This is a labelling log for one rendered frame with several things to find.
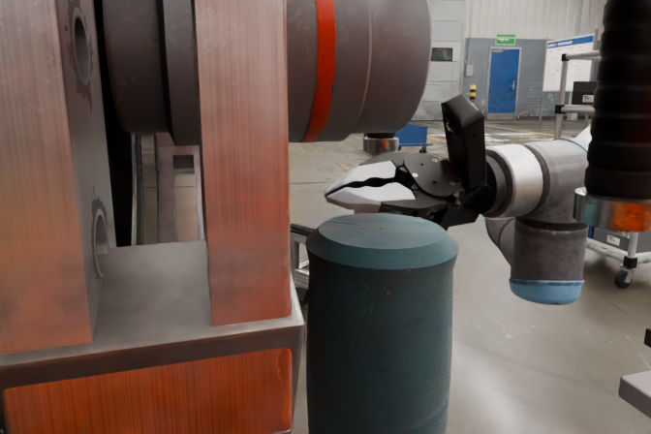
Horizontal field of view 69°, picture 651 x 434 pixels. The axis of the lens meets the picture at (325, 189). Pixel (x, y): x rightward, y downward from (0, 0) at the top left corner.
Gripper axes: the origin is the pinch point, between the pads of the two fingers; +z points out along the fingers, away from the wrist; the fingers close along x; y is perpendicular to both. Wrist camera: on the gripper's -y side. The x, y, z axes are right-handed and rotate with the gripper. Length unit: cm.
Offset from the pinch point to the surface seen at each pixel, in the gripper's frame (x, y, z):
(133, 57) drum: -4.2, -17.9, 18.4
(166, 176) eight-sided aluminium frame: 11.1, 5.8, 16.3
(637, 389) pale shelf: -23.2, 19.1, -36.6
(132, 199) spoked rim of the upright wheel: 9.1, 6.8, 20.2
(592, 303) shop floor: 23, 107, -140
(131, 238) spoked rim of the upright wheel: 4.2, 7.9, 20.7
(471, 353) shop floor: 15, 99, -72
